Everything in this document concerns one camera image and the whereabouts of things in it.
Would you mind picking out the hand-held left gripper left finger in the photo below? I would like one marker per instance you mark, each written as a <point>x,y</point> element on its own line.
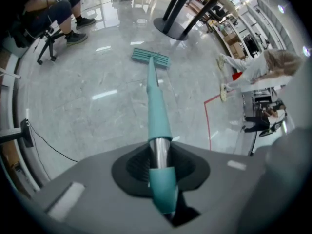
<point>92,191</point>

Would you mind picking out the cardboard box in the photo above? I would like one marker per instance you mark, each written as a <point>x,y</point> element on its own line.
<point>237,50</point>
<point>231,39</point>

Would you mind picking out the teal mop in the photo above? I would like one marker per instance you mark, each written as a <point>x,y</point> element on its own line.
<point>158,121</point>

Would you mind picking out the red box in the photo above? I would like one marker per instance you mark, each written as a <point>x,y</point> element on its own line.
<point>237,76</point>

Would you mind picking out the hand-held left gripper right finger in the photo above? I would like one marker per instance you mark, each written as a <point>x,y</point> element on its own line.
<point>219,191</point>

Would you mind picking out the white power strip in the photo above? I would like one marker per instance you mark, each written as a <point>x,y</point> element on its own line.
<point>27,114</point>

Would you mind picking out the black office chair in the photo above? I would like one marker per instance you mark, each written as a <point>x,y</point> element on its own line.
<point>48,40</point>
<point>219,13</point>

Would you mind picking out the black stand base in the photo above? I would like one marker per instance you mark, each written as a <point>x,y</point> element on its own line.
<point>26,133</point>

